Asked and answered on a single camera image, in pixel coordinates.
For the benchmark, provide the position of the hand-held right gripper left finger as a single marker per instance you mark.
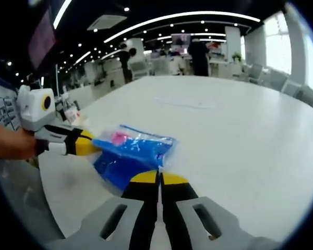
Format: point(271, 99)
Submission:
point(143, 203)

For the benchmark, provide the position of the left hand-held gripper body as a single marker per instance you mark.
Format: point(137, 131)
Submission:
point(34, 109)

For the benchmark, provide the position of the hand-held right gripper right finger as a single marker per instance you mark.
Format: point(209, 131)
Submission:
point(177, 203)

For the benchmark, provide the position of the clear bag with blue contents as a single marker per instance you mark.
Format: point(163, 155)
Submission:
point(130, 156)

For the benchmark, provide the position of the person's left hand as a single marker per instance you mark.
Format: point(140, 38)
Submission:
point(18, 144)

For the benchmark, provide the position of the blue and white poster board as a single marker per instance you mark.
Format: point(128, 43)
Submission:
point(5, 109)

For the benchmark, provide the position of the hanging display screen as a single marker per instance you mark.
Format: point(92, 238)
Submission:
point(43, 39)

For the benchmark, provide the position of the grey mesh chair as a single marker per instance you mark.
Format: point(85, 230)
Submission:
point(23, 198)

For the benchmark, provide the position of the white chair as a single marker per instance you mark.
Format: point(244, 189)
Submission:
point(140, 70)

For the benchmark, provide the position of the ceiling air conditioner vent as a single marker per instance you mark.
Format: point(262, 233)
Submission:
point(107, 22)

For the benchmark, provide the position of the distant display screen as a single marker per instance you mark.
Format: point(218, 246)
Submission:
point(180, 39)

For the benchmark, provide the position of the potted green plant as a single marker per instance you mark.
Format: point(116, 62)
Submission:
point(236, 57)

